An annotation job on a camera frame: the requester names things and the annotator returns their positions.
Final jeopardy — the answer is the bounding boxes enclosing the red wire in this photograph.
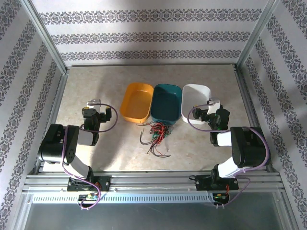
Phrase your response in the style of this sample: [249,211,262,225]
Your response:
[151,140,171,158]
[148,122,169,136]

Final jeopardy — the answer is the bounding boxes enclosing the green wire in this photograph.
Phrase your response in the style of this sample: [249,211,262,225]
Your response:
[150,124,170,143]

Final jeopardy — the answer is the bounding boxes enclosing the white plastic bin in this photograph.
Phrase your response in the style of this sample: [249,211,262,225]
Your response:
[181,83,212,125]

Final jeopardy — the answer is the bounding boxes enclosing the yellow plastic bin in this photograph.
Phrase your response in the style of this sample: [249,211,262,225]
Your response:
[119,82,154,123]

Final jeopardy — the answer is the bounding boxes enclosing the teal plastic bin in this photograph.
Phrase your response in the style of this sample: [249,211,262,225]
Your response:
[150,83,182,126]

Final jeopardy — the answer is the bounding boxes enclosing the grey metal sheet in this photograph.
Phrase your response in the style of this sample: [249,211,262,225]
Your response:
[21,191,290,230]

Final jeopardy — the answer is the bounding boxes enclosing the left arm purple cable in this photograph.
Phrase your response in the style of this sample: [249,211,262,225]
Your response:
[61,102,118,211]

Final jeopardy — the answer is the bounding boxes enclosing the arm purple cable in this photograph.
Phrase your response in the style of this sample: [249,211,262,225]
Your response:
[188,104,271,209]
[61,102,118,211]

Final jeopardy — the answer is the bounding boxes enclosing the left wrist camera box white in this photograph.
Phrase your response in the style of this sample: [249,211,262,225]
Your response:
[86,99,102,108]

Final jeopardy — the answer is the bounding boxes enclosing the aluminium right side rail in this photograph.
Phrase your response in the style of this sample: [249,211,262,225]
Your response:
[234,64,274,172]

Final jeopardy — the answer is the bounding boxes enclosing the aluminium left side rail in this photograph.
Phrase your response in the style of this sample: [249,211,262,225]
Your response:
[33,69,70,173]

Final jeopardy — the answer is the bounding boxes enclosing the grey wire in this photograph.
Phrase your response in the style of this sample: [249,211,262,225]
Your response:
[136,123,172,159]

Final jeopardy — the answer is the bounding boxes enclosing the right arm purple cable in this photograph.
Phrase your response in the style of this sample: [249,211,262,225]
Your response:
[188,104,271,209]

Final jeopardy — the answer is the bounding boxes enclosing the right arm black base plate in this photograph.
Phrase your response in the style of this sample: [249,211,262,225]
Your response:
[189,174,240,192]

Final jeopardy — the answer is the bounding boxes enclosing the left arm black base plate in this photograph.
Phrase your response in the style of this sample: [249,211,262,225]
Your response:
[67,176,112,192]

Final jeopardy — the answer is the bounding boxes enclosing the aluminium front frame rail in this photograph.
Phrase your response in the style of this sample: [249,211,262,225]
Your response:
[23,170,285,193]

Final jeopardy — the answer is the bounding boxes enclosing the aluminium left frame post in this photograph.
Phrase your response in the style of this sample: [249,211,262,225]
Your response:
[20,0,70,74]

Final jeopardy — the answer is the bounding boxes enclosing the aluminium frame post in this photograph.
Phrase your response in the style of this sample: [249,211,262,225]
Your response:
[20,0,70,74]
[236,0,283,70]

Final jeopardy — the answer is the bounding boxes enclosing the aluminium right frame post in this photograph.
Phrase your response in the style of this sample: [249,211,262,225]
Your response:
[236,0,283,70]

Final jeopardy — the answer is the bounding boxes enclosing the white slotted cable duct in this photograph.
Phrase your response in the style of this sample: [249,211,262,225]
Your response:
[32,193,215,204]

